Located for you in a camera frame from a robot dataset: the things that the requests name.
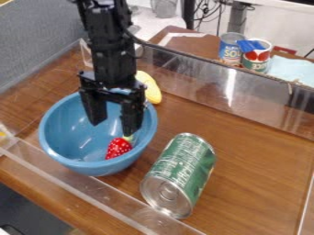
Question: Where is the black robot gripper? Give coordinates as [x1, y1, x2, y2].
[75, 0, 144, 126]

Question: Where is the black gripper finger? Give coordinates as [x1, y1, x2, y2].
[120, 97, 144, 137]

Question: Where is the red toy strawberry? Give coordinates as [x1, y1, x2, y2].
[106, 136, 132, 160]

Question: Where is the blue plastic bowl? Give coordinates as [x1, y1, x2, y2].
[37, 93, 158, 176]

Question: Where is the clear acrylic back barrier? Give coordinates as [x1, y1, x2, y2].
[79, 17, 314, 141]

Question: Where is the clear acrylic barrier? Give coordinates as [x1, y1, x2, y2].
[0, 122, 204, 235]
[79, 17, 314, 141]

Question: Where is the green labelled tin can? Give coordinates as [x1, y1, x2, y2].
[140, 133, 216, 218]

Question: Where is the clear acrylic front barrier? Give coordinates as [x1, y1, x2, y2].
[0, 122, 204, 235]

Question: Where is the blue soup can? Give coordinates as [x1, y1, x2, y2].
[218, 32, 246, 65]

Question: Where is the red and white tomato can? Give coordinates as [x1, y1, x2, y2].
[242, 39, 273, 73]

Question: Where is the blue plastic piece on can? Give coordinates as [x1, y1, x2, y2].
[235, 39, 265, 53]

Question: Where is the grey metal pole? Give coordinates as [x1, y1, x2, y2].
[227, 1, 247, 34]

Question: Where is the light blue cloth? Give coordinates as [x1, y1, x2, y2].
[266, 55, 314, 88]

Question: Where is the clear acrylic triangle bracket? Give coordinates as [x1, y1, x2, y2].
[79, 38, 94, 68]

